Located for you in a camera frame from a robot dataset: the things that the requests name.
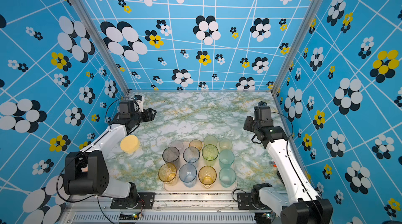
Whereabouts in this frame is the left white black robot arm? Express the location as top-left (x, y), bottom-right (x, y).
top-left (61, 95), bottom-right (157, 208)

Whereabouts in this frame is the tall dark grey glass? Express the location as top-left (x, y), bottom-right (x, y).
top-left (162, 147), bottom-right (181, 170)

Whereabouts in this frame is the tall amber back glass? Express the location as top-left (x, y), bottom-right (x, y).
top-left (158, 163), bottom-right (178, 186)

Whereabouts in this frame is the tall light blue glass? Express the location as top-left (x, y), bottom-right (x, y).
top-left (183, 147), bottom-right (200, 167)

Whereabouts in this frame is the short clear glass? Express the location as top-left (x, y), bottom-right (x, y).
top-left (170, 140), bottom-right (184, 151)

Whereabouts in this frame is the tall teal front glass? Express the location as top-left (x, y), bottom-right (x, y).
top-left (218, 149), bottom-right (234, 169)

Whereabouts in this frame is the aluminium front rail frame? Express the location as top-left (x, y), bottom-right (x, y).
top-left (60, 190), bottom-right (282, 224)

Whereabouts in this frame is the tall green glass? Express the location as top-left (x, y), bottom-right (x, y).
top-left (202, 144), bottom-right (219, 166)

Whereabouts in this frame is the tall amber front glass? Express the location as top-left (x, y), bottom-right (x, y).
top-left (198, 165), bottom-right (217, 188)

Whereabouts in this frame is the tall amber glass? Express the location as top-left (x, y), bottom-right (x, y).
top-left (158, 163), bottom-right (178, 186)
top-left (198, 165), bottom-right (217, 188)

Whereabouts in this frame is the beige rectangular tray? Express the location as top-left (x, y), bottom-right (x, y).
top-left (164, 142), bottom-right (237, 193)

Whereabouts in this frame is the yellow round sponge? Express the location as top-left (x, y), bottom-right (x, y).
top-left (120, 135), bottom-right (140, 154)

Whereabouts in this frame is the short amber glass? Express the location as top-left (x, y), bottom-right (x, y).
top-left (189, 139), bottom-right (203, 151)

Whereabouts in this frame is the short pale green glass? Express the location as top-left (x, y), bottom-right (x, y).
top-left (219, 139), bottom-right (232, 151)

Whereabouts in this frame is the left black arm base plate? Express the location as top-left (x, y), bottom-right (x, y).
top-left (110, 192), bottom-right (156, 210)

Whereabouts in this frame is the short light green glass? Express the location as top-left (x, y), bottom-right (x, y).
top-left (204, 135), bottom-right (218, 146)

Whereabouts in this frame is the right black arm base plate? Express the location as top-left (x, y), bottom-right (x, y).
top-left (234, 192), bottom-right (271, 210)

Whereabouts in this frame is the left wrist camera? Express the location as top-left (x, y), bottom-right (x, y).
top-left (134, 95), bottom-right (144, 112)

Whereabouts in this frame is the tall blue-grey back glass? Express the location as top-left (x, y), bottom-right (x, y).
top-left (179, 164), bottom-right (197, 187)

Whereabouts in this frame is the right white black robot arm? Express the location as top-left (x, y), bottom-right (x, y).
top-left (244, 102), bottom-right (334, 224)

